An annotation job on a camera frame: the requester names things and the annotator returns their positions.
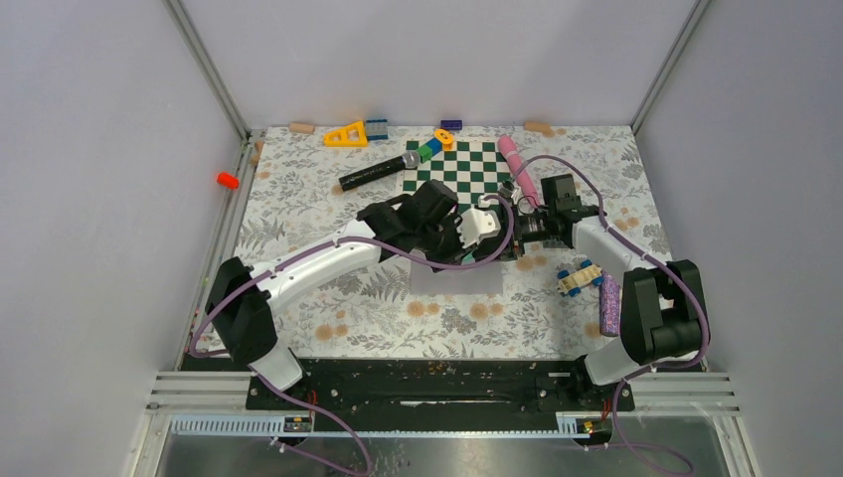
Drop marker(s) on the green white chessboard mat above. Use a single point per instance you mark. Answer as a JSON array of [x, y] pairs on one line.
[[471, 169]]

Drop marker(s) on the purple lego brick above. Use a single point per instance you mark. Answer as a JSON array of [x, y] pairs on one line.
[[451, 125]]

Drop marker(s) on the purple glitter microphone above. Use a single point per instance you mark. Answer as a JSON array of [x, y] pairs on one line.
[[609, 306]]

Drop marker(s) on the blue lego brick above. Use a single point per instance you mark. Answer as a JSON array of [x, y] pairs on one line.
[[376, 129]]

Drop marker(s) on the small green white bottle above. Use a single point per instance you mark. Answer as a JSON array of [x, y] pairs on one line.
[[467, 259]]

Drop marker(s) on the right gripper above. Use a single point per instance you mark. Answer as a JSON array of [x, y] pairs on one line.
[[514, 246]]

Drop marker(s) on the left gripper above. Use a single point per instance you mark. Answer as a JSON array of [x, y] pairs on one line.
[[457, 252]]

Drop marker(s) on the orange cap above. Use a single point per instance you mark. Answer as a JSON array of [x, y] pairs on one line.
[[228, 181]]

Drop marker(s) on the wooden cylinder block right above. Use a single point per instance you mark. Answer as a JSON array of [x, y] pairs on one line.
[[539, 127]]

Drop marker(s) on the wooden cylinder block left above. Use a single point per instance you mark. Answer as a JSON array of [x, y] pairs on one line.
[[301, 128]]

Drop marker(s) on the beige toy car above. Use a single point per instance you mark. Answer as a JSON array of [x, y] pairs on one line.
[[572, 282]]

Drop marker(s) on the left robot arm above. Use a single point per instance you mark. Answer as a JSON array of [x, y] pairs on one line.
[[245, 299]]

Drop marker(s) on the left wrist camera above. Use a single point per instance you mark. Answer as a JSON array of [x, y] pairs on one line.
[[476, 225]]

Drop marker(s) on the wooden cylinder block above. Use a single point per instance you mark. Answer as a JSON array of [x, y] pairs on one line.
[[301, 128], [539, 127]]

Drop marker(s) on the floral table cloth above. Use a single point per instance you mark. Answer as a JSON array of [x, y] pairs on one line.
[[295, 200]]

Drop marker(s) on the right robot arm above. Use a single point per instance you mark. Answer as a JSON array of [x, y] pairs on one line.
[[662, 313]]

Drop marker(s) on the grey lego baseplate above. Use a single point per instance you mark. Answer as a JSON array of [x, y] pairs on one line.
[[558, 243]]

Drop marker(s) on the yellow triangle toy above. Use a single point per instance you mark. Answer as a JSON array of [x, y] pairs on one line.
[[352, 135]]

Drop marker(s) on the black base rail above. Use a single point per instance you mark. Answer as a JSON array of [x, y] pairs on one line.
[[408, 395]]

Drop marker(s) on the black toy microphone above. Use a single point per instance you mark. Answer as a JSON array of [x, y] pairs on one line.
[[408, 160]]

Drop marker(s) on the colourful block chain toy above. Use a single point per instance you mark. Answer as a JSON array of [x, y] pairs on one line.
[[442, 140]]

